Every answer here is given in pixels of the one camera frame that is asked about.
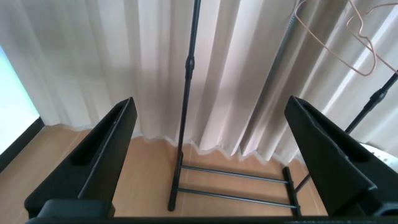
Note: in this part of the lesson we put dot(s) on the pink clothes hanger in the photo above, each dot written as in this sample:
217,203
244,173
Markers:
323,46
385,62

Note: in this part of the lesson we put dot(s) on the white laundry basket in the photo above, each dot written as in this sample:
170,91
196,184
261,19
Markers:
385,155

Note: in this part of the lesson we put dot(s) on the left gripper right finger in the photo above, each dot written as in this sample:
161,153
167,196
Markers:
345,174

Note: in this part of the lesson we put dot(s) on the black clothes rack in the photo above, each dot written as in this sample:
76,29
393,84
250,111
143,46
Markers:
189,65

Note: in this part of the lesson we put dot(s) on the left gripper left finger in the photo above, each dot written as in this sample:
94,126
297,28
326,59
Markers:
93,174

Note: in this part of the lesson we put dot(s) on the beige curtain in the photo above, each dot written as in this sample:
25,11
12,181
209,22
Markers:
93,46

